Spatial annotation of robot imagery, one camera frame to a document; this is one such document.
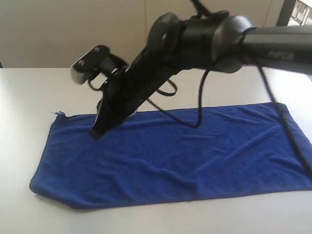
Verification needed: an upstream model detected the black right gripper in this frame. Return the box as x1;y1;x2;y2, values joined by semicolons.
89;47;180;140

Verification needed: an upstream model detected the blue microfiber towel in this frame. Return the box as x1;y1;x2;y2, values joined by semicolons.
29;102;312;209

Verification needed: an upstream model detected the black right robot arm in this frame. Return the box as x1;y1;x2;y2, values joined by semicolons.
90;12;312;139

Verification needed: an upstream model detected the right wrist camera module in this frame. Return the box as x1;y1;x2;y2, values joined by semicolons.
70;45;128;85

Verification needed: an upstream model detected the dark window frame post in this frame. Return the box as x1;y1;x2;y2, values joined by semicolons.
276;0;296;26

